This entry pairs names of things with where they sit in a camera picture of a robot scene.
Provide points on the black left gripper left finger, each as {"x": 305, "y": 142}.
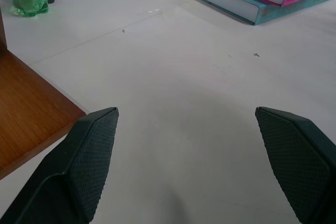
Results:
{"x": 78, "y": 166}

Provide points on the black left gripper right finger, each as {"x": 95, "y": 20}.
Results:
{"x": 302, "y": 155}

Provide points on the teal hardcover book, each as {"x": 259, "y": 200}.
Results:
{"x": 236, "y": 3}

